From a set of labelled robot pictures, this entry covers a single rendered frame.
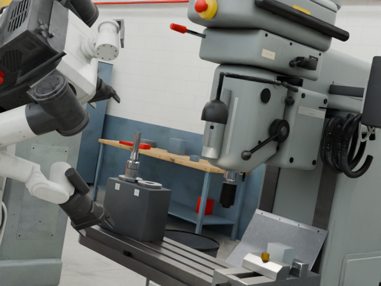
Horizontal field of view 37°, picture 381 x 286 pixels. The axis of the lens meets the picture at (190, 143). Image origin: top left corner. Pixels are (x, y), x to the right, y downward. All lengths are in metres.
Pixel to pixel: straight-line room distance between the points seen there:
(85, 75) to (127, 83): 7.45
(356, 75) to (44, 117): 1.11
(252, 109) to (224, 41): 0.22
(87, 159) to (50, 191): 7.46
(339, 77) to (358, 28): 4.60
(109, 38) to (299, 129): 0.66
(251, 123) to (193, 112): 6.24
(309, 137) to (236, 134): 0.30
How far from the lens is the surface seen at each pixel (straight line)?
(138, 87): 8.88
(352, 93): 1.92
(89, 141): 9.14
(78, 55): 1.66
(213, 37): 1.76
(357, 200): 2.09
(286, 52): 1.74
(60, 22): 1.68
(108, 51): 1.62
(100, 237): 2.11
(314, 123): 1.90
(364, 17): 6.60
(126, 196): 2.08
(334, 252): 2.05
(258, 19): 1.62
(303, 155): 1.88
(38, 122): 1.55
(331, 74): 1.97
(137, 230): 2.05
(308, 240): 2.04
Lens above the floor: 1.46
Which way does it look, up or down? 3 degrees down
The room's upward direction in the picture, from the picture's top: 10 degrees clockwise
